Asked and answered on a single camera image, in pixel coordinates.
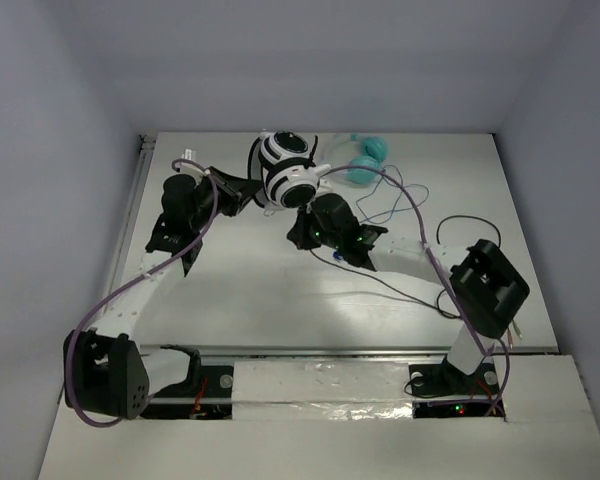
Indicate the teal headphones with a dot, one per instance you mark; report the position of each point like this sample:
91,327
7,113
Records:
372,152

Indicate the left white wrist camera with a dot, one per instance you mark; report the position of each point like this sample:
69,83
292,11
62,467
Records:
187,164

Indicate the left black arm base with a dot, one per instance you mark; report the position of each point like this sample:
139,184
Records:
210,398

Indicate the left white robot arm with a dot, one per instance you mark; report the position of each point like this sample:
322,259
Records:
107,378

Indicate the aluminium rail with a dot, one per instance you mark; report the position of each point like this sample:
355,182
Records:
280,352

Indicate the black and white headphones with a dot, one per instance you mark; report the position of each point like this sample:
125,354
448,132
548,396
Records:
280,161

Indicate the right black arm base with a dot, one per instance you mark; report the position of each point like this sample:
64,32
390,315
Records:
450,395

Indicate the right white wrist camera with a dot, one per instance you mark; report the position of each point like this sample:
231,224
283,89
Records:
319,180

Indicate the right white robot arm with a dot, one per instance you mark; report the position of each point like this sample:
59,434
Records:
482,283

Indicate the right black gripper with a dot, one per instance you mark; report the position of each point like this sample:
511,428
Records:
299,234

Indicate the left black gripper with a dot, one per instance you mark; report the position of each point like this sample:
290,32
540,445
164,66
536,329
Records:
231,185

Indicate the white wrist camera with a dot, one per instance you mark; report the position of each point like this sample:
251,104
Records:
319,180
187,164

